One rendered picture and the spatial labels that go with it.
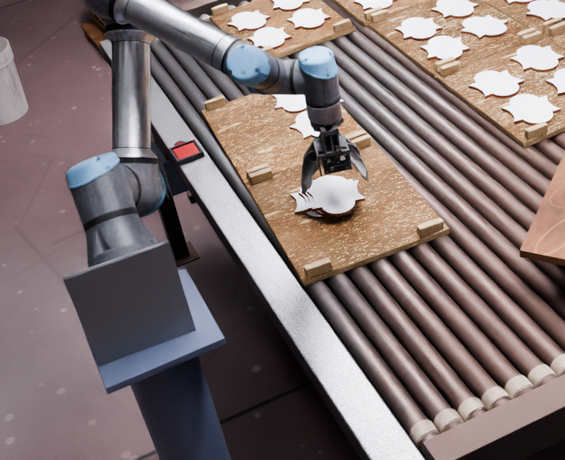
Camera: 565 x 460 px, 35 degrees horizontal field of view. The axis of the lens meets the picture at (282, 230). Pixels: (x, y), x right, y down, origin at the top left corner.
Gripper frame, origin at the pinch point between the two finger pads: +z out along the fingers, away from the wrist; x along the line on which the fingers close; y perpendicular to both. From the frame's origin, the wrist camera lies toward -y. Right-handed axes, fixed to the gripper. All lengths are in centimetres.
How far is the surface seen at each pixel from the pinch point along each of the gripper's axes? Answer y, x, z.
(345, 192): 0.0, 2.1, 2.4
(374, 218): 7.5, 7.1, 5.9
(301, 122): -37.9, -2.8, 5.0
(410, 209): 6.9, 15.5, 5.9
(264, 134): -37.3, -13.3, 5.9
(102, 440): -26, -84, 99
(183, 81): -79, -34, 8
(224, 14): -117, -17, 6
